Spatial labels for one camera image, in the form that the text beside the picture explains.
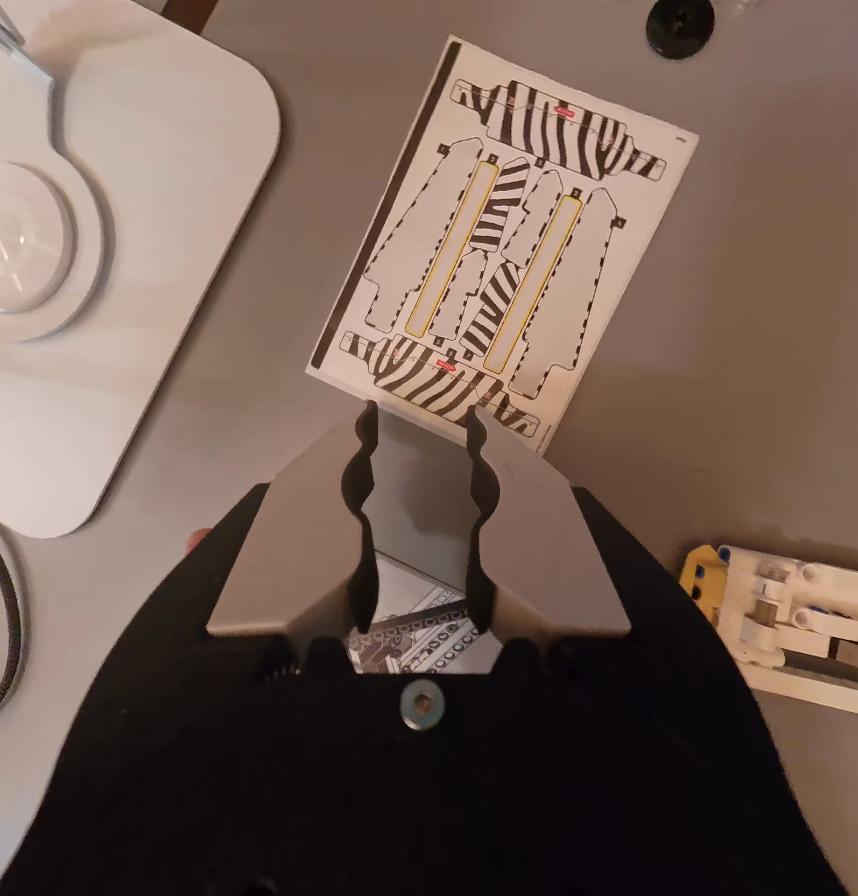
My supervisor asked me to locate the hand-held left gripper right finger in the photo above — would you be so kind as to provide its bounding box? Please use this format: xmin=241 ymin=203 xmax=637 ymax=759
xmin=464 ymin=405 xmax=633 ymax=641

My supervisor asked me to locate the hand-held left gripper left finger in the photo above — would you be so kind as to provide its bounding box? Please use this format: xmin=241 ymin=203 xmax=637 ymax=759
xmin=205 ymin=400 xmax=381 ymax=639

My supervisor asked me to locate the instruction booklet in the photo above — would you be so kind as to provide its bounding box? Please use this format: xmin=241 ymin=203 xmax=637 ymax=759
xmin=347 ymin=552 xmax=503 ymax=674

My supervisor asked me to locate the white toy beam assembly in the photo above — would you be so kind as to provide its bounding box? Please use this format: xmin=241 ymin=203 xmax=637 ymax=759
xmin=680 ymin=542 xmax=858 ymax=718

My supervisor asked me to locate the zebra sticker sheet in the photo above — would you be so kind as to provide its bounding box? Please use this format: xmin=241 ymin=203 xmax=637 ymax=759
xmin=305 ymin=35 xmax=699 ymax=457

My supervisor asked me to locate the pile of small toy bricks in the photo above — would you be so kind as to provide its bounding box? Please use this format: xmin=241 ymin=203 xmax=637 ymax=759
xmin=646 ymin=0 xmax=759 ymax=60

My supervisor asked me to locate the silver monitor stand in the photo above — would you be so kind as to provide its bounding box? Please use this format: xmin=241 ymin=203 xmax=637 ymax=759
xmin=0 ymin=0 xmax=283 ymax=540

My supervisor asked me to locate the black braided cable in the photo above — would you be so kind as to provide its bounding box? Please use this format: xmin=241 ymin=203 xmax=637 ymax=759
xmin=0 ymin=511 xmax=32 ymax=725

